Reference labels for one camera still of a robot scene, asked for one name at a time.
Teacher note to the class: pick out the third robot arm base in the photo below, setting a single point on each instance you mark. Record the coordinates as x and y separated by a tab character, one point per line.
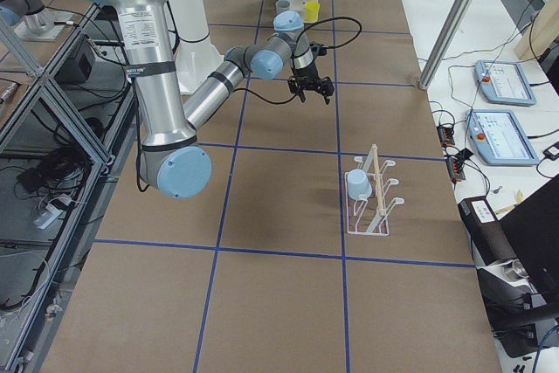
33	21

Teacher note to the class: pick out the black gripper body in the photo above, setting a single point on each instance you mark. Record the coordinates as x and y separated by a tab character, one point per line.
307	72

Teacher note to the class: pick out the black power adapter box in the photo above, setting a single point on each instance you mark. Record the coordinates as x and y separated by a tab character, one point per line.
78	65

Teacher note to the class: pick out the white wire cup rack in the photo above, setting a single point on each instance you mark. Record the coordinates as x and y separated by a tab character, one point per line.
370	217

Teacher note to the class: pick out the light blue cup front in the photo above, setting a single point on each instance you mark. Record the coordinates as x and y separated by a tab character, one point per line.
358	184

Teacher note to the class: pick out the aluminium frame post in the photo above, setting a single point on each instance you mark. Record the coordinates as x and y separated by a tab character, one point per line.
449	28

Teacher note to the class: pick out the grey plastic cup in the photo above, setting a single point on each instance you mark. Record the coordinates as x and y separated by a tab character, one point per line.
282	6

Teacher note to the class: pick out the far blue teach pendant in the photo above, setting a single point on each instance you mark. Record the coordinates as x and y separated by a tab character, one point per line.
505	83

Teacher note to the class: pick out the yellow plastic cup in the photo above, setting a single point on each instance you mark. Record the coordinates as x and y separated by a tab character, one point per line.
312	11

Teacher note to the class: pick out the near blue teach pendant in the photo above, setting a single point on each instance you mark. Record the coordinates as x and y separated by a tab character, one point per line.
499	138

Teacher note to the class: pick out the white power strip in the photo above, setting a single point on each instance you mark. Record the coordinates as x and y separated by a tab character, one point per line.
50	213

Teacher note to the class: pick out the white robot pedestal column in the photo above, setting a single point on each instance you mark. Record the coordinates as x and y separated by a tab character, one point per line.
195	57

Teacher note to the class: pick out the blue teach pendant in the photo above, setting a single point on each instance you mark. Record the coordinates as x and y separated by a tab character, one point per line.
499	138
505	83

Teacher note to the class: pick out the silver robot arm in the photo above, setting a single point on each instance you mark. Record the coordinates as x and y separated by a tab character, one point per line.
169	157

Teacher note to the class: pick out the cream plastic tray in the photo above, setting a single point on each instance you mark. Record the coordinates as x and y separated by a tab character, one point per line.
299	7

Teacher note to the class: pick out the black monitor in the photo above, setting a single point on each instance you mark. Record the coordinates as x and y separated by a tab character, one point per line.
531	229

